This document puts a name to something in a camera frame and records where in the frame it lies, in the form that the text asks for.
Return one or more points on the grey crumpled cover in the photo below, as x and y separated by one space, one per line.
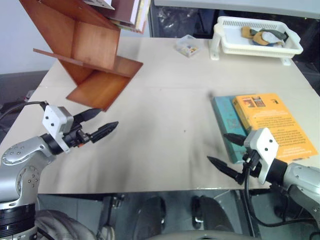
62 226

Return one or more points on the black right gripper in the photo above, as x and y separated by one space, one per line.
252 162

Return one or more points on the maroon cover book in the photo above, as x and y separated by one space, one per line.
122 12

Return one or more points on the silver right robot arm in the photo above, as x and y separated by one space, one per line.
301 180

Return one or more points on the blue tan cloth piece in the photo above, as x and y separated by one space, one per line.
259 40

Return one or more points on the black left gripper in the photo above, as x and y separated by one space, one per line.
74 137

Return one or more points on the teal hardcover book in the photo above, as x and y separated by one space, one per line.
227 117

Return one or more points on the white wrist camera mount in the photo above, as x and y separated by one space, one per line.
52 117
265 145

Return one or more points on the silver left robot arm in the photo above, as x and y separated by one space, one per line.
23 160

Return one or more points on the small clear plastic box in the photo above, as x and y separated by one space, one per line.
189 46

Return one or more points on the orange paperback book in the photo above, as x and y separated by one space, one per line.
277 117

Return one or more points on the black metal table leg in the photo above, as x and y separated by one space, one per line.
107 212

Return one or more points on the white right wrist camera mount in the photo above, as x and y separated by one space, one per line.
265 145

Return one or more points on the wooden book shelf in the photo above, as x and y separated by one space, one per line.
92 50

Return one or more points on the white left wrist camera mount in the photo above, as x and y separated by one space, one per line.
52 117

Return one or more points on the white round cloth piece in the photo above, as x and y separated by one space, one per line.
268 37

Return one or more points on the white plastic basket rack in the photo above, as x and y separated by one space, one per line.
250 48

